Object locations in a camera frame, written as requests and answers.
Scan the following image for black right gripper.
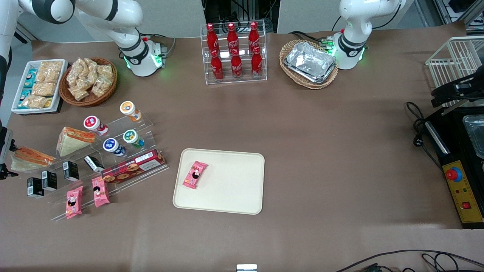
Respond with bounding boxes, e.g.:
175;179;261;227
0;126;19;180

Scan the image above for triangle sandwich orange filling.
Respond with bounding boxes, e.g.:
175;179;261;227
11;147;56;173

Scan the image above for wrapped triangle sandwich white bread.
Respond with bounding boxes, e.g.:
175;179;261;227
56;127;96;158

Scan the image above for white rectangular snack tray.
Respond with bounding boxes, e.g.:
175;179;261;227
11;59;68;114

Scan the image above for cream plastic serving tray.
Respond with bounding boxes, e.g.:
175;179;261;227
172;148;265;215

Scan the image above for aluminium foil tray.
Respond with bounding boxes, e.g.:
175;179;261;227
286;42;337;79
284;57;337;84

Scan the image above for small black carton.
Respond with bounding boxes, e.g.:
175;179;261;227
84;155;105;173
42;170;58;191
27;177;45;199
63;161;80;182

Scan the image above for pink snack packet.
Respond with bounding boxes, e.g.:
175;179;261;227
92;176;110;208
183;161;209;189
65;186;84;219

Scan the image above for clear bag beige snacks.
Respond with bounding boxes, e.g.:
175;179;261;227
37;60;63;83
85;59;99;90
32;82;57;97
22;94;48;110
67;59;86;86
92;76;112;97
70;85;90;101
97;64;114;80

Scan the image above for red lid drink bottle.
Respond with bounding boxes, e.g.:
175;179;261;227
83;116;109;136

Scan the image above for blue lid yogurt cup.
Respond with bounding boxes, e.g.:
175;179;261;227
103;138;126;156

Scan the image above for red cookie box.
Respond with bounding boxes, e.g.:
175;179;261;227
101;149;166;184

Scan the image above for green lid drink bottle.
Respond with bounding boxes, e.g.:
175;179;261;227
123;130;145;148

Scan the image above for dark brown wicker basket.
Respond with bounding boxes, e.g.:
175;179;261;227
59;57;118;107

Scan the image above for orange lid drink bottle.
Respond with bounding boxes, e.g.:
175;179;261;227
120;101;143;122

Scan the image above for clear acrylic tiered shelf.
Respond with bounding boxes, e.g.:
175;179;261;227
15;111;169;222

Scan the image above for red cola bottle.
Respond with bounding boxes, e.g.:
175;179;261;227
231;48;243;79
251;46;263;77
210;49;224;81
248;22;261;50
206;23;219;53
227;23;239;53

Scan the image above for clear acrylic bottle rack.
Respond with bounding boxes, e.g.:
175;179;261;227
200;21;268;85

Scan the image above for light woven wicker basket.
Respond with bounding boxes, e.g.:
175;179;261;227
279;40;339;90

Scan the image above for brown table cover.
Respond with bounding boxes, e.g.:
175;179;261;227
0;21;484;272

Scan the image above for black sealing machine yellow panel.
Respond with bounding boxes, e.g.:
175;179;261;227
423;106;484;230

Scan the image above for foil container in machine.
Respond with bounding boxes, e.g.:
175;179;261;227
462;115;484;159

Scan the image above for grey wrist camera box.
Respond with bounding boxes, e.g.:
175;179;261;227
0;130;14;164

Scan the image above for grey cable at arm base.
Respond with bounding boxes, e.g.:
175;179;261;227
142;34;177;54

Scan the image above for black cable at arm base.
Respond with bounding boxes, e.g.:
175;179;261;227
289;31;333;44

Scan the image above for long black cable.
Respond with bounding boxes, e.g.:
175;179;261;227
335;249;484;272

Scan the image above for black power cable with plug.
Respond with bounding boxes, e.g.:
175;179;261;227
406;101;444;171

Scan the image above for looped black cable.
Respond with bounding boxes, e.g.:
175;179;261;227
421;252;484;272

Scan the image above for black machine lever handle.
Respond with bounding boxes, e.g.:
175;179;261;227
431;74;484;108

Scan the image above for white wire basket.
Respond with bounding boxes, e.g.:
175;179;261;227
425;36;484;108

